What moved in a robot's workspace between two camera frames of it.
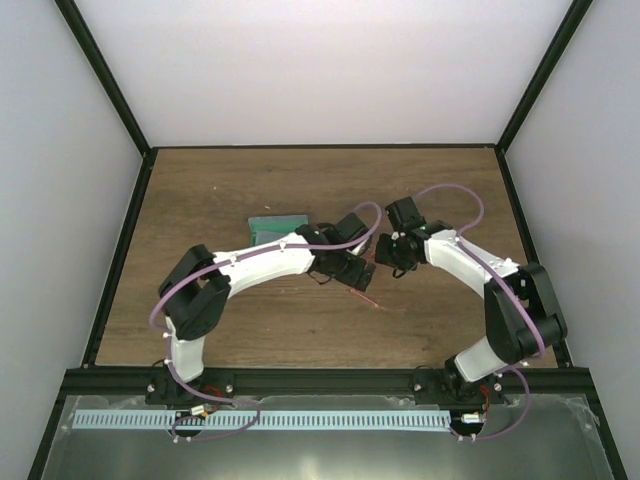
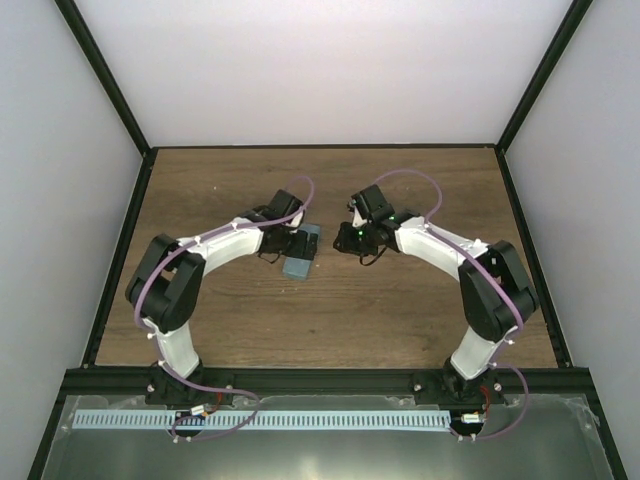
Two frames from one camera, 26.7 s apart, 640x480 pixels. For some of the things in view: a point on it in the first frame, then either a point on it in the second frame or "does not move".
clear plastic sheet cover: [533, 437] does not move
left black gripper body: [340, 271] → [290, 248]
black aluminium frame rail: [133, 382] does not move
